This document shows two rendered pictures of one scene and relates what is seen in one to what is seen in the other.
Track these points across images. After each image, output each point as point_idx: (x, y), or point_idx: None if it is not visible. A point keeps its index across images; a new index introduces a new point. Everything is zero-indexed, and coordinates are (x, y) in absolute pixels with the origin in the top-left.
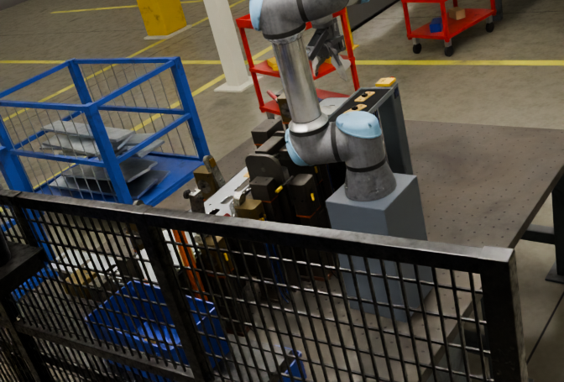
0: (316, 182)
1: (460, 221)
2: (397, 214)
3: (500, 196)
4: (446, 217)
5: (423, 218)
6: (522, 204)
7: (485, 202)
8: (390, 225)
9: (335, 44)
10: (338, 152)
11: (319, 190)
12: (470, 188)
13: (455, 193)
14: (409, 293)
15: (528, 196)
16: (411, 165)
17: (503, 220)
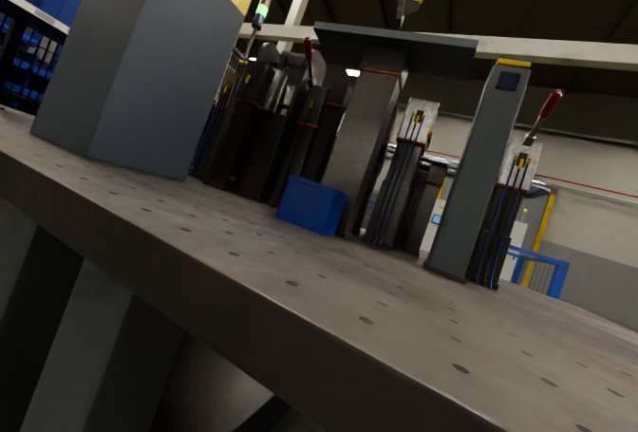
0: (304, 119)
1: (293, 237)
2: None
3: (457, 321)
4: (319, 241)
5: (138, 11)
6: (394, 329)
7: (393, 286)
8: None
9: None
10: None
11: (306, 135)
12: (476, 306)
13: (433, 285)
14: (56, 99)
15: (516, 390)
16: (471, 243)
17: (258, 252)
